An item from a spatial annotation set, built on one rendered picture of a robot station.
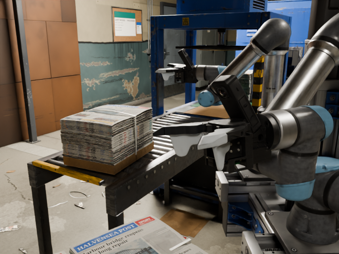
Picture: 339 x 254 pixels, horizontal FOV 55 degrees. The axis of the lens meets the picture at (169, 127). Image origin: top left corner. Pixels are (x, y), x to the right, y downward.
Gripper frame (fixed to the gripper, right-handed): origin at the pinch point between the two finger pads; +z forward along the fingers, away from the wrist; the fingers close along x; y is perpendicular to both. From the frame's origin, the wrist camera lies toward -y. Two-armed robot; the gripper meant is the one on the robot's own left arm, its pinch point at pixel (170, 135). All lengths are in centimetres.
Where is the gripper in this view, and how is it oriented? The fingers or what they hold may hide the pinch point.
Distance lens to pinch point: 51.5
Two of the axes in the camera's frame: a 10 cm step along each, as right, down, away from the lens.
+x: -4.6, -1.0, 8.8
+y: 0.7, 9.9, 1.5
